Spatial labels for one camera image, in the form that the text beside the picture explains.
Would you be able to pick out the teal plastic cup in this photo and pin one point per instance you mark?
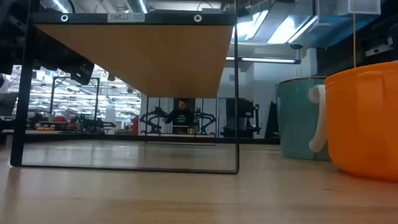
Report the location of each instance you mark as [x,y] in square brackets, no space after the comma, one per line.
[295,124]

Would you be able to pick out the white mug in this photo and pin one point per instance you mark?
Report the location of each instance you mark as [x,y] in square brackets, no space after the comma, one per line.
[323,118]

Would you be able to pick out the large orange plastic cup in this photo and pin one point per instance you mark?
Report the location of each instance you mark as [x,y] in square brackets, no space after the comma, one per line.
[363,124]

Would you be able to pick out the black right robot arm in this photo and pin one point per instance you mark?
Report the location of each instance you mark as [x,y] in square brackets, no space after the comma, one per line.
[379,34]

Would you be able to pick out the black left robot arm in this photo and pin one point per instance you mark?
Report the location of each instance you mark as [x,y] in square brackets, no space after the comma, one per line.
[62,59]

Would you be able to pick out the white shelf label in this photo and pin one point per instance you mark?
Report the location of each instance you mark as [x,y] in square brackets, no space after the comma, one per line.
[126,17]

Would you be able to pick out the person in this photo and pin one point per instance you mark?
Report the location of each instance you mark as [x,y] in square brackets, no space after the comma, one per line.
[182,118]

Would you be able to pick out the black equipment stand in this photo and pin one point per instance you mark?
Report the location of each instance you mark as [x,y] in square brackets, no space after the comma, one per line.
[242,112]

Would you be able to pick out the black leaning panel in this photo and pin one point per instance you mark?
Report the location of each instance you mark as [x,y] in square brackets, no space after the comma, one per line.
[273,124]

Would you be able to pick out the long ceiling light fixture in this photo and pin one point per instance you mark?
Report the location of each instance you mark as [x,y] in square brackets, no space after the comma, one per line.
[267,60]

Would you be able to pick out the wooden shelf with black frame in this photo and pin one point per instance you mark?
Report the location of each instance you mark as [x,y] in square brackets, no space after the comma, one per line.
[140,62]

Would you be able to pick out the black background gantry frame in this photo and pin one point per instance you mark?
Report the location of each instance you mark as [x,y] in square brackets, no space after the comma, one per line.
[97,99]

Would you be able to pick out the grey ceiling air duct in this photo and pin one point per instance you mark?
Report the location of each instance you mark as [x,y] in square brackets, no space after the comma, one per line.
[280,18]

